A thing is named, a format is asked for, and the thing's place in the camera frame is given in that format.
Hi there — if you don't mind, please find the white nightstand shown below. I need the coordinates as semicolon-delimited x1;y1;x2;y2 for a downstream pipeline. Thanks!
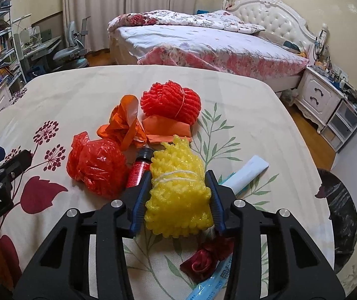
293;67;346;132

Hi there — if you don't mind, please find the white tufted bed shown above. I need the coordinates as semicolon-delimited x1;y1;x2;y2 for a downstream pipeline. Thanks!
108;0;318;93

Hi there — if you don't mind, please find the red plastic bag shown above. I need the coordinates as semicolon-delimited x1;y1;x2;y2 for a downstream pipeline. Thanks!
66;133;129;199

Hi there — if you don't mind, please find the clear plastic bag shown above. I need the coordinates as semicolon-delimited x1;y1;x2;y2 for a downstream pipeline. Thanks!
280;87;298;107

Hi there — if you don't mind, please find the grey study desk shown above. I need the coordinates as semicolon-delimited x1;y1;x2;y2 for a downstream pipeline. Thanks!
11;36;63;82

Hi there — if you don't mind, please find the grey desk chair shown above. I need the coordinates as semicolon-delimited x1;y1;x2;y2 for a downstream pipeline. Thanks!
52;17;91;69

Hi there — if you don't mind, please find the red foam fruit net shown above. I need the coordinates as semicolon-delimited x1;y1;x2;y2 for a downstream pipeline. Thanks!
140;82;202;126

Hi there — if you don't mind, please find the floral quilt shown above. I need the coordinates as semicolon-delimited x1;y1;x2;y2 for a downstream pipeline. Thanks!
108;10;265;33

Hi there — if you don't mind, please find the yellow foam fruit net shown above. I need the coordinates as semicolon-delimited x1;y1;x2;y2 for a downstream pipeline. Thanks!
145;134;214;238

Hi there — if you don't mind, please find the red tube with black cap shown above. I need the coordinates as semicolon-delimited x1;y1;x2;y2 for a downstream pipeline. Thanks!
126;146;154;190

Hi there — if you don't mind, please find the blue white powder sachet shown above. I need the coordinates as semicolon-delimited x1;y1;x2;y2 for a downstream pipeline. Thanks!
189;254;233;300
218;155;270;197

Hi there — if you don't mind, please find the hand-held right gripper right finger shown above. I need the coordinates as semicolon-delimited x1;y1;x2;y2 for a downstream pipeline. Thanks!
204;169;345;300

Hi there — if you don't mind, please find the black lined waste bin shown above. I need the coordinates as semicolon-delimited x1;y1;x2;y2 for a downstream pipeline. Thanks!
314;168;357;272

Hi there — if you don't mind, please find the clear plastic drawer unit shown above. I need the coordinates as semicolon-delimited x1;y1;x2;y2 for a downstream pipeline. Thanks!
321;98;357;152

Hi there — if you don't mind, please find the beige curtain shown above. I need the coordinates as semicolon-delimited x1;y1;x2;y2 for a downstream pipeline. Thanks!
62;0;199;52

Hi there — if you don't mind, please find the orange plastic wrapper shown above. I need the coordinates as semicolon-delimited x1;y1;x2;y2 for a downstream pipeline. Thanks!
96;94;148;149

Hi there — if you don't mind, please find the white pillow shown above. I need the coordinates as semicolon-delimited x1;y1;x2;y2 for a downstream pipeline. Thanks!
257;28;309;58

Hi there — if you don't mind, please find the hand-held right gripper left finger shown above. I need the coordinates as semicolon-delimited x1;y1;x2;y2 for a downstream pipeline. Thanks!
13;170;152;300

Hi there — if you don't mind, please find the dark red foil wrapper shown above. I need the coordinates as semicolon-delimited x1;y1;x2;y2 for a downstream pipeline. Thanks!
180;237;235;283

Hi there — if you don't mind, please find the pink floral bed sheet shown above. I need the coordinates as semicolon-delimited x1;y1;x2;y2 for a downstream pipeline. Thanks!
111;25;310;80

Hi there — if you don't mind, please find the pile of small bottles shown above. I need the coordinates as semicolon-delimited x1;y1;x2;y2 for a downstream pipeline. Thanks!
311;58;357;104

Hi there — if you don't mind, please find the orange paper piece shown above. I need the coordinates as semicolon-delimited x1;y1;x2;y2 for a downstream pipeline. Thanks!
141;115;195;146

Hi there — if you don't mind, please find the floral printed tablecloth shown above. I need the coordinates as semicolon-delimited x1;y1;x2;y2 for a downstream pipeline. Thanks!
0;65;335;300

